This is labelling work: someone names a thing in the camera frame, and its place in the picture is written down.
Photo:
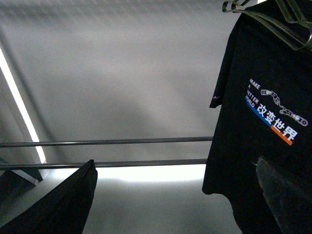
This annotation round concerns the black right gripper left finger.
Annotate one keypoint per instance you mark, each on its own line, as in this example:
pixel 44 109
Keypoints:
pixel 64 210

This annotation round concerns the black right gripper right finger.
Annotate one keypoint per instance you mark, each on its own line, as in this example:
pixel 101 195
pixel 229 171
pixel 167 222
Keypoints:
pixel 288 196

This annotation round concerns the clear plastic hanger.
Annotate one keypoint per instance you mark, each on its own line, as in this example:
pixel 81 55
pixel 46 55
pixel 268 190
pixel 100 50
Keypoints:
pixel 292 12
pixel 288 36

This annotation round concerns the upper far metal rod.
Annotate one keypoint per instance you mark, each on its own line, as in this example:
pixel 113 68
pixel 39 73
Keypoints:
pixel 107 142

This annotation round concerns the metal rod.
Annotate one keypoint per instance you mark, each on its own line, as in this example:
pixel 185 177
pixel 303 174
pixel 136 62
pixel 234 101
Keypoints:
pixel 105 164
pixel 107 142

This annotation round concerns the lower far metal rod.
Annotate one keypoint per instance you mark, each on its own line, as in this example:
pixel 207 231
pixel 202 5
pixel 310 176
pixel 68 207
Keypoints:
pixel 105 164

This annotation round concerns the black printed hanging t-shirt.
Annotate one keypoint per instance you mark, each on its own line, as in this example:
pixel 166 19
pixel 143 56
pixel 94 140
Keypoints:
pixel 264 91

